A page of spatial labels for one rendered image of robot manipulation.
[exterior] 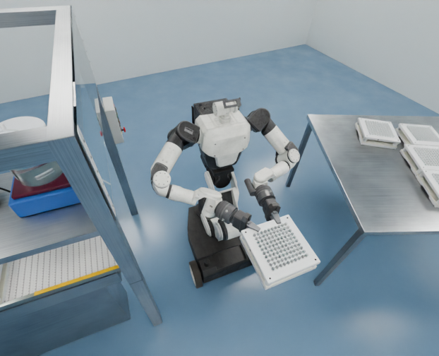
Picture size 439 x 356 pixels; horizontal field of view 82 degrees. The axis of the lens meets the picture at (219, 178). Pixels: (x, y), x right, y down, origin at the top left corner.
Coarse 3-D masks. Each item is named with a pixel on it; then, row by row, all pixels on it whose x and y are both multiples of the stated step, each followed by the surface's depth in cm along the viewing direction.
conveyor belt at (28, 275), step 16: (96, 240) 127; (32, 256) 120; (48, 256) 120; (64, 256) 121; (80, 256) 121; (96, 256) 121; (112, 256) 122; (16, 272) 115; (32, 272) 115; (48, 272) 115; (64, 272) 116; (80, 272) 116; (16, 288) 110; (32, 288) 110
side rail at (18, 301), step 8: (112, 272) 115; (80, 280) 110; (88, 280) 113; (64, 288) 110; (24, 296) 105; (32, 296) 105; (40, 296) 107; (0, 304) 102; (8, 304) 103; (16, 304) 105
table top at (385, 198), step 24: (312, 120) 203; (336, 120) 205; (384, 120) 208; (408, 120) 210; (432, 120) 211; (336, 144) 184; (360, 144) 185; (336, 168) 167; (360, 168) 168; (384, 168) 169; (408, 168) 170; (360, 192) 154; (384, 192) 155; (408, 192) 156; (360, 216) 142; (384, 216) 143; (408, 216) 143; (432, 216) 144
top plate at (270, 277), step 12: (288, 216) 117; (264, 228) 112; (252, 240) 108; (300, 240) 109; (252, 252) 104; (312, 252) 105; (264, 264) 101; (276, 264) 101; (300, 264) 102; (312, 264) 102; (264, 276) 98; (276, 276) 98; (288, 276) 99
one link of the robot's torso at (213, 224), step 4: (208, 220) 197; (212, 220) 194; (216, 220) 193; (208, 224) 194; (212, 224) 192; (216, 224) 164; (212, 228) 191; (216, 228) 163; (220, 228) 159; (212, 232) 193; (216, 232) 166; (220, 232) 159; (212, 236) 196; (216, 236) 169; (220, 236) 161; (220, 240) 172
